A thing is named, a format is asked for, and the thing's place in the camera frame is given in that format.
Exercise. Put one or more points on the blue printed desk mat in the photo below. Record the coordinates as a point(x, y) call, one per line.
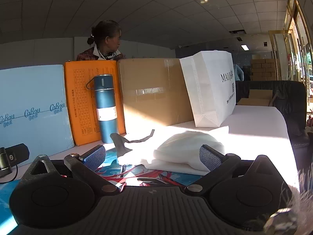
point(111, 171)

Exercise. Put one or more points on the white shopping bag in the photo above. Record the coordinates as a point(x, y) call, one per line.
point(210, 82)

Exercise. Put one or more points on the person behind boxes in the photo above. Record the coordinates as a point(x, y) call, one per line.
point(104, 42)

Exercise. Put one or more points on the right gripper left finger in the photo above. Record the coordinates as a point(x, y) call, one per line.
point(83, 168)

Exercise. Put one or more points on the white black t-shirt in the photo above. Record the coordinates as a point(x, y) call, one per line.
point(171, 149)

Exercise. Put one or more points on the orange cardboard box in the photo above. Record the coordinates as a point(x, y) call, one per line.
point(81, 101)

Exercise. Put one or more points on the large light blue box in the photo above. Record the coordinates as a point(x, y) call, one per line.
point(33, 110)

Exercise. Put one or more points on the brown cardboard box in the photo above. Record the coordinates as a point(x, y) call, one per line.
point(154, 93)

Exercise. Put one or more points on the blue thermos bottle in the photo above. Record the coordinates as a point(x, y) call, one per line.
point(105, 105)

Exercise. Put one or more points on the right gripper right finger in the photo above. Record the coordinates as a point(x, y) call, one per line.
point(220, 168)

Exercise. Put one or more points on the smartphone on stand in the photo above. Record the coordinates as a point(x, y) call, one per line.
point(12, 156)

